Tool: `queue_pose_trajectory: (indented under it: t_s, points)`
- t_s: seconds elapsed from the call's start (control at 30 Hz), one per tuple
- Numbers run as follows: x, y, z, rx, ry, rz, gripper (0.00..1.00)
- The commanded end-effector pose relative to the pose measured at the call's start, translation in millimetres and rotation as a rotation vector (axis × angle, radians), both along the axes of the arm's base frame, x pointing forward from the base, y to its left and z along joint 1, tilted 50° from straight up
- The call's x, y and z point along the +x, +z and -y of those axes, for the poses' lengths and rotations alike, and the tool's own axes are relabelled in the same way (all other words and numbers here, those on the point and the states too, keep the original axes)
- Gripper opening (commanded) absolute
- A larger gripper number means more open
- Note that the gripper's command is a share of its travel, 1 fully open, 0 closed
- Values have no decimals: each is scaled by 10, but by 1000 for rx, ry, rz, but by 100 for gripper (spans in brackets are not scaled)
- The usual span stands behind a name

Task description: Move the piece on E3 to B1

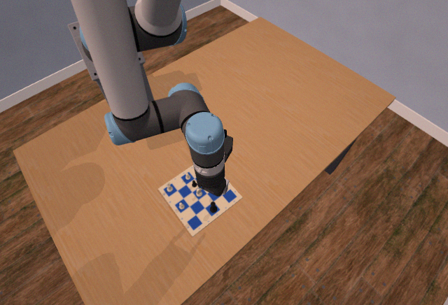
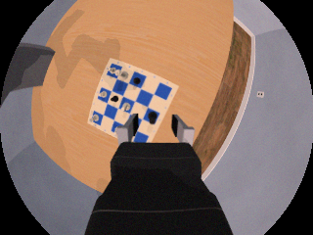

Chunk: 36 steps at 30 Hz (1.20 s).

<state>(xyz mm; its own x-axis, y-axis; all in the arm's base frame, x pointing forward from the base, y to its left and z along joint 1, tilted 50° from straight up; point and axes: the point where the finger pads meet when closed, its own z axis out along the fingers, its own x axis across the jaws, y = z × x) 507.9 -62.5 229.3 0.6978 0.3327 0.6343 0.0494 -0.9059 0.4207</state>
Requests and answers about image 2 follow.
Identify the white bishop chess piece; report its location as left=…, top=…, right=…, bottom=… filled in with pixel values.
left=89, top=115, right=99, bottom=122

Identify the black chess king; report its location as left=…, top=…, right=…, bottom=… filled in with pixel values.
left=148, top=112, right=157, bottom=124

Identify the white knight chess piece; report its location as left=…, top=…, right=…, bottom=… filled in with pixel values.
left=121, top=103, right=130, bottom=111

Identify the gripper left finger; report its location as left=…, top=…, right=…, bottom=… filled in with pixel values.
left=116, top=114, right=139, bottom=146

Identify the white chess king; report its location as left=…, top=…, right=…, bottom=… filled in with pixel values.
left=115, top=70, right=128, bottom=80

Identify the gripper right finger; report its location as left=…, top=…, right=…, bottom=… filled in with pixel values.
left=171, top=115, right=195, bottom=147

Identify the blue and white chessboard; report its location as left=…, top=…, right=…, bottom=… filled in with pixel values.
left=87, top=58, right=179, bottom=143

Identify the black pawn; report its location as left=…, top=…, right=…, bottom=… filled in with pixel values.
left=111, top=96, right=118, bottom=102
left=133, top=77, right=141, bottom=84

